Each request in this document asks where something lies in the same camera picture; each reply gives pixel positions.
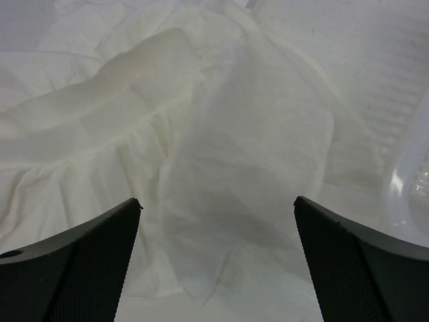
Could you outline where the white skirt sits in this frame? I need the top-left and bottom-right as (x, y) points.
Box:
(1, 1), (334, 301)

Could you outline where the white plastic basket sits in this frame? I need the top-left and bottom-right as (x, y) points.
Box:
(381, 96), (428, 245)

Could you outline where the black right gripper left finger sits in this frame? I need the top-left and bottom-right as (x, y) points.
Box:
(1, 199), (141, 321)

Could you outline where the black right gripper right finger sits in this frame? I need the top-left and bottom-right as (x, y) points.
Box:
(294, 197), (428, 321)

